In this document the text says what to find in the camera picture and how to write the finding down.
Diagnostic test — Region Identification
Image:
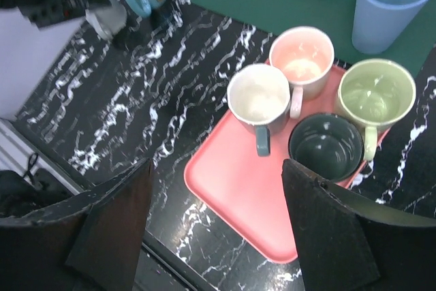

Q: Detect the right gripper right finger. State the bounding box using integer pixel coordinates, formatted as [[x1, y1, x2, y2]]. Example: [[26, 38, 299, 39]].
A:
[[282, 159, 435, 290]]

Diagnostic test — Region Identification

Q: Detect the dark green mat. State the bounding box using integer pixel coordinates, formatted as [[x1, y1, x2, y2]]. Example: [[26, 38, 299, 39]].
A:
[[191, 0, 366, 64]]

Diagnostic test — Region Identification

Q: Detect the sage green mug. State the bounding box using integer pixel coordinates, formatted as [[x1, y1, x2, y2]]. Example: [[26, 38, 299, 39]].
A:
[[334, 59, 416, 162]]

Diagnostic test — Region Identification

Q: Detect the white grey mug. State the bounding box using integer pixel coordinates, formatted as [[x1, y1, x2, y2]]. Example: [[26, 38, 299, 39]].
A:
[[227, 63, 291, 157]]

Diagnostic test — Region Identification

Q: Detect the dark grey mug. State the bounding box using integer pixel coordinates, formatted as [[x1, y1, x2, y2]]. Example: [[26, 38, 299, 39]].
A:
[[288, 112, 364, 183]]

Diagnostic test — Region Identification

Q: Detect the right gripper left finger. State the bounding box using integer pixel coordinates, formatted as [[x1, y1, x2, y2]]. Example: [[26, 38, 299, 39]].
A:
[[1, 159, 153, 290]]

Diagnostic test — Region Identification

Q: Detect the pink and white mug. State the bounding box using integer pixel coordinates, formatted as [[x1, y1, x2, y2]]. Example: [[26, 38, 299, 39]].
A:
[[268, 26, 334, 119]]

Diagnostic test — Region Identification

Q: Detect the light blue plastic cup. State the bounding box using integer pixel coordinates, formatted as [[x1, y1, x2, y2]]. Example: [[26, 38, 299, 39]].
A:
[[352, 0, 429, 55]]

